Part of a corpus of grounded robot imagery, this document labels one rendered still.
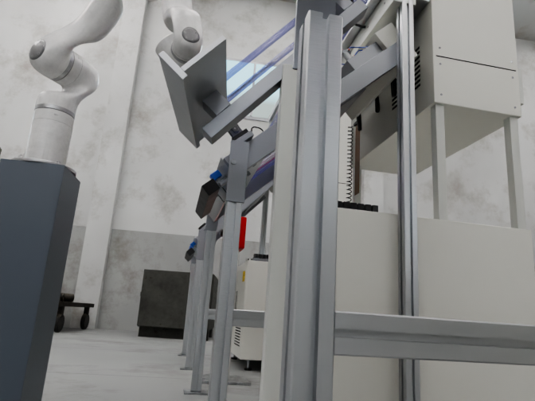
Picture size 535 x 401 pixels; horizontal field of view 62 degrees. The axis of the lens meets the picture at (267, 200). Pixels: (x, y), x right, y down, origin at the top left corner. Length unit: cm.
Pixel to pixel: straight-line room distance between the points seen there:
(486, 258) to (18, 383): 134
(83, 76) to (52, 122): 21
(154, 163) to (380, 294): 549
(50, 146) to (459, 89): 130
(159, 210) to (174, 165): 68
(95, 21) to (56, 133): 38
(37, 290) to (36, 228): 17
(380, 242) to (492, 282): 36
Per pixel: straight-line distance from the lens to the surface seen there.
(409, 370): 128
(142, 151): 661
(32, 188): 145
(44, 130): 153
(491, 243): 150
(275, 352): 85
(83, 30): 162
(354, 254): 127
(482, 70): 170
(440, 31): 169
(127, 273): 625
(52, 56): 159
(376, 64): 150
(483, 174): 787
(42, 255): 140
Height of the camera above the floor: 31
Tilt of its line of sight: 14 degrees up
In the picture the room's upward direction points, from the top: 4 degrees clockwise
